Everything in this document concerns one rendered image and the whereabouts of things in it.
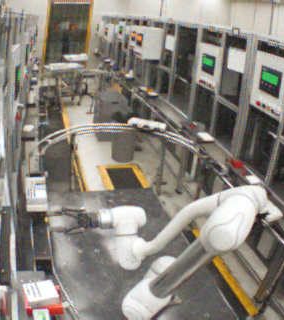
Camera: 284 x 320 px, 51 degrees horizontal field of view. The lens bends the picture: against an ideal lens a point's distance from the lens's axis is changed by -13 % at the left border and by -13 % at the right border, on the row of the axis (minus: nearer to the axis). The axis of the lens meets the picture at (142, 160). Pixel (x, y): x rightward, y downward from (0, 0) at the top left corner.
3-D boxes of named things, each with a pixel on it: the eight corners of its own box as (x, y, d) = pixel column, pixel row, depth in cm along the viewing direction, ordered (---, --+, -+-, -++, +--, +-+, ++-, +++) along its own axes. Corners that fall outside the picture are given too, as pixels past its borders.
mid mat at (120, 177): (162, 204, 369) (162, 203, 369) (113, 208, 352) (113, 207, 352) (136, 164, 455) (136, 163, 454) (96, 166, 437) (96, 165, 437)
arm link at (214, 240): (159, 304, 146) (136, 331, 128) (134, 285, 149) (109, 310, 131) (266, 210, 103) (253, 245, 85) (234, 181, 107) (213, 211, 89)
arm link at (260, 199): (224, 183, 122) (212, 198, 111) (266, 174, 112) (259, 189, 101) (231, 213, 124) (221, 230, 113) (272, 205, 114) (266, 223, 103)
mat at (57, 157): (95, 207, 350) (95, 206, 349) (42, 209, 331) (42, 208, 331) (59, 84, 848) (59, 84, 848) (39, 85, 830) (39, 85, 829)
